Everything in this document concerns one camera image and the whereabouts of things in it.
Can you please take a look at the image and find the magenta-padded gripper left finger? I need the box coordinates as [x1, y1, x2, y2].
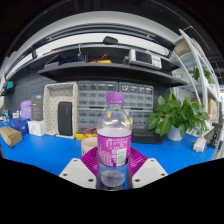
[59, 146, 100, 190]

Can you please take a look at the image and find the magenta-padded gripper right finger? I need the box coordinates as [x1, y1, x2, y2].
[127, 146, 169, 190]

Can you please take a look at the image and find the clear bottle with purple cap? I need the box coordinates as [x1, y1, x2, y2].
[96, 91, 133, 192]

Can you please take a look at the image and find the beige patterned mug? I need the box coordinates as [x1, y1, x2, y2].
[81, 136, 99, 157]

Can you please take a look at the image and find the black flat device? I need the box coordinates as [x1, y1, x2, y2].
[131, 128, 168, 145]

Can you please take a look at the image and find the yellow multimeter with red leads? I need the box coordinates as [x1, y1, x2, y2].
[74, 126, 98, 141]

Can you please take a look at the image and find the white adapter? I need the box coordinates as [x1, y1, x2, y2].
[192, 137, 208, 153]

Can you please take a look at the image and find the white box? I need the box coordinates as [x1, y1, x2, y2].
[27, 119, 47, 137]

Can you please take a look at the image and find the green potted plant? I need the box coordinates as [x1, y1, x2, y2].
[146, 88, 210, 142]

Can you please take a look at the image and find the white woven basket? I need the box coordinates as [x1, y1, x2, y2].
[43, 82, 79, 140]

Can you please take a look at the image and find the grey small-parts drawer cabinet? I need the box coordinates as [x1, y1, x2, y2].
[118, 82, 155, 130]
[77, 80, 119, 133]

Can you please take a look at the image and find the blue box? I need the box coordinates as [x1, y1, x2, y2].
[9, 117, 30, 136]

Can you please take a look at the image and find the black box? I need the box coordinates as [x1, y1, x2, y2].
[31, 94, 45, 122]

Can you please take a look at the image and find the brown cardboard box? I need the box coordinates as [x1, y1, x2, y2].
[0, 125, 23, 148]

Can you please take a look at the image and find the black tool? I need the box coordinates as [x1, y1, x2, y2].
[206, 122, 224, 150]

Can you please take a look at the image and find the purple bag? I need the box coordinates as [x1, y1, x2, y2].
[20, 99, 33, 121]

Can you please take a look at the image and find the black workbench shelf unit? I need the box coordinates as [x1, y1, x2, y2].
[4, 33, 188, 88]

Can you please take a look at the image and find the white shelf unit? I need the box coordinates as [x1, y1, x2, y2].
[171, 29, 223, 158]

